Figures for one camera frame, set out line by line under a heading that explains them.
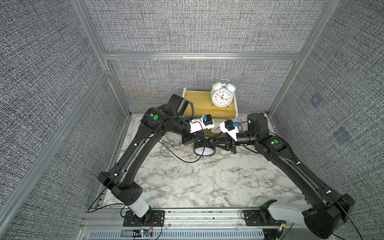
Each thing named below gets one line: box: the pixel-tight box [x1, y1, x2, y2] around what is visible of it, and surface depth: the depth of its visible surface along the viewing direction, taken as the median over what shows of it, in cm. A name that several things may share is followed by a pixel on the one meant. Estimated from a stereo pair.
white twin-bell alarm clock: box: [211, 78, 236, 108], surface depth 73 cm
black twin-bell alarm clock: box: [193, 138, 216, 156], surface depth 66 cm
